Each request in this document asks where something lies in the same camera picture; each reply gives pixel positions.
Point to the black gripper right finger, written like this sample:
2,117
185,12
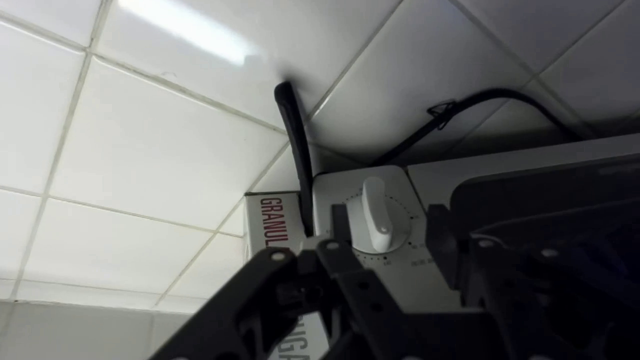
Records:
533,306

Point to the white oven knob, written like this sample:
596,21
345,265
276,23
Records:
377,213

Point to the white mini oven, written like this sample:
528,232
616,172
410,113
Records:
427,180

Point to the granulated sugar box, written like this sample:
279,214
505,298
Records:
266,221

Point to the dark glass oven door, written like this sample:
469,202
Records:
547,191

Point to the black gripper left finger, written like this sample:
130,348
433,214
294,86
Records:
266,306

